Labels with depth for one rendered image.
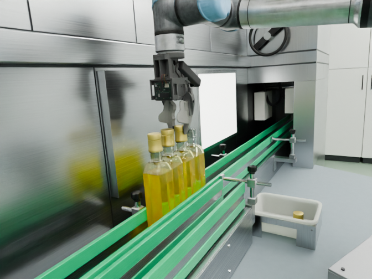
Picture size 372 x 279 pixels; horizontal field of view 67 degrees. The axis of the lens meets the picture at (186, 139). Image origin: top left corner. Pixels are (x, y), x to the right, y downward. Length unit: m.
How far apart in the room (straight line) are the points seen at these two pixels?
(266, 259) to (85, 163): 0.59
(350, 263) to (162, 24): 0.72
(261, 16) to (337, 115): 3.77
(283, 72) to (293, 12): 0.98
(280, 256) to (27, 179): 0.72
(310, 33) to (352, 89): 2.79
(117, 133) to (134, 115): 0.08
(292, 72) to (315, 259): 1.04
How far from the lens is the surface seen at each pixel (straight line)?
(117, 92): 0.77
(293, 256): 0.97
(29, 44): 0.65
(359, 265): 0.83
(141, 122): 0.84
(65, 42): 0.69
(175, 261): 0.59
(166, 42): 0.72
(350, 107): 4.44
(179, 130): 0.77
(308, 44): 1.68
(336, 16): 0.72
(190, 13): 0.70
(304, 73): 1.68
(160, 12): 0.74
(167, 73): 0.73
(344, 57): 4.41
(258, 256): 0.95
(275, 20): 0.75
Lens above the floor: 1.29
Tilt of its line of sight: 12 degrees down
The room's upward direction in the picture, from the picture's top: 4 degrees counter-clockwise
